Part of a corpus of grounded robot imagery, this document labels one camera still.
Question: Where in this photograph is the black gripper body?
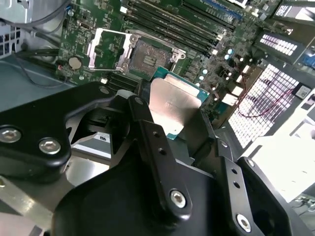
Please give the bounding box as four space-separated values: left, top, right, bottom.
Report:
54 142 234 236

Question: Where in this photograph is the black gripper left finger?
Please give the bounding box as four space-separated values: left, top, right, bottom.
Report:
0 80 195 218

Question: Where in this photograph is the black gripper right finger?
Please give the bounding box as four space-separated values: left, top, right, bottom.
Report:
189 109 308 236

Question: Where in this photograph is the silver CPU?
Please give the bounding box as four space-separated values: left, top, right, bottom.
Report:
147 65 211 141

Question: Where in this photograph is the metal socket cover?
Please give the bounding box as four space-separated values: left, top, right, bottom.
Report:
86 28 135 72

